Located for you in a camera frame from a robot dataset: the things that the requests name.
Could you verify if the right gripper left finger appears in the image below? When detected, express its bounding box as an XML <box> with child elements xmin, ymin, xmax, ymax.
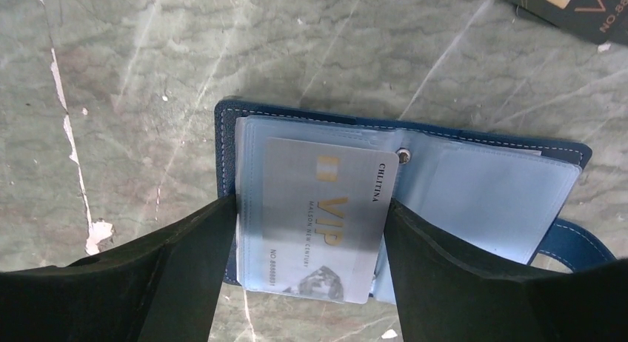
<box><xmin>1</xmin><ymin>195</ymin><xmax>237</xmax><ymax>341</ymax></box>

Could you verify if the blue leather card holder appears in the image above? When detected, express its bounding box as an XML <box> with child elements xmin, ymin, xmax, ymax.
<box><xmin>214</xmin><ymin>99</ymin><xmax>592</xmax><ymax>304</ymax></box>

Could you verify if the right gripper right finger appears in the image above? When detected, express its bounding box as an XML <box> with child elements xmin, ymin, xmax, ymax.
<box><xmin>384</xmin><ymin>201</ymin><xmax>627</xmax><ymax>341</ymax></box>

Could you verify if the black card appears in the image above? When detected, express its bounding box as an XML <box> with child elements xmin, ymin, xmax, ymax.
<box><xmin>505</xmin><ymin>0</ymin><xmax>627</xmax><ymax>46</ymax></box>

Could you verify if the silver VIP card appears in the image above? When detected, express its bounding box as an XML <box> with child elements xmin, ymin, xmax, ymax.
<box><xmin>260</xmin><ymin>138</ymin><xmax>398</xmax><ymax>304</ymax></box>

